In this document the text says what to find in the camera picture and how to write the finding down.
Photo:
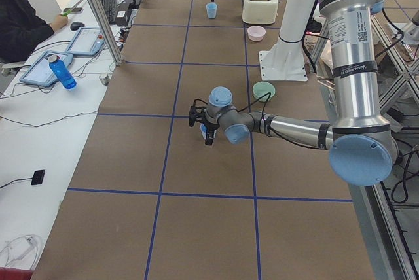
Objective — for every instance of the light blue cup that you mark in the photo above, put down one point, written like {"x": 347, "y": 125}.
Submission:
{"x": 211, "y": 10}
{"x": 203, "y": 131}

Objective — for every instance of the cream toaster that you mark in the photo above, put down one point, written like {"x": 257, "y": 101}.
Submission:
{"x": 260, "y": 12}

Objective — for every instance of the pink bowl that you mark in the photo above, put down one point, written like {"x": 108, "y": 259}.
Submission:
{"x": 256, "y": 33}

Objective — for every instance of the green bowl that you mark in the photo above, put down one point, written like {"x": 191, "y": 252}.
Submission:
{"x": 263, "y": 91}

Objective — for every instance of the black keyboard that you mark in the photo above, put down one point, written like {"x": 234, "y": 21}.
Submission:
{"x": 110, "y": 9}

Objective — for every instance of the teach pendant tablet far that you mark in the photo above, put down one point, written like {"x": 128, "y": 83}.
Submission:
{"x": 86, "y": 42}

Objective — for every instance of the teach pendant tablet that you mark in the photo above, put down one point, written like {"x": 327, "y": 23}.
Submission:
{"x": 86, "y": 42}
{"x": 40, "y": 74}

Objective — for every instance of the smartphone on desk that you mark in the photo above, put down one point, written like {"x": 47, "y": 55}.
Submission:
{"x": 74, "y": 10}

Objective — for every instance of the black computer mouse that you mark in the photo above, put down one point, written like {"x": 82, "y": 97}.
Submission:
{"x": 76, "y": 25}

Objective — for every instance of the blue water bottle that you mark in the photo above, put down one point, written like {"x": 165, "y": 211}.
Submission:
{"x": 61, "y": 72}

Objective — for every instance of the small black box device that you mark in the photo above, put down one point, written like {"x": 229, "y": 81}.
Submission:
{"x": 37, "y": 178}

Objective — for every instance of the teach pendant tablet near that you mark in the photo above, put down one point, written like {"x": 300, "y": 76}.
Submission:
{"x": 40, "y": 74}

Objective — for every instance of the seated person in black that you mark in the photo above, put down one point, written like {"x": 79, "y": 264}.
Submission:
{"x": 22, "y": 30}

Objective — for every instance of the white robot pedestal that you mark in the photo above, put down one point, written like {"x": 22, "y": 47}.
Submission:
{"x": 285, "y": 60}

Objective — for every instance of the aluminium frame post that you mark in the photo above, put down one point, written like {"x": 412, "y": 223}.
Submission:
{"x": 104, "y": 25}

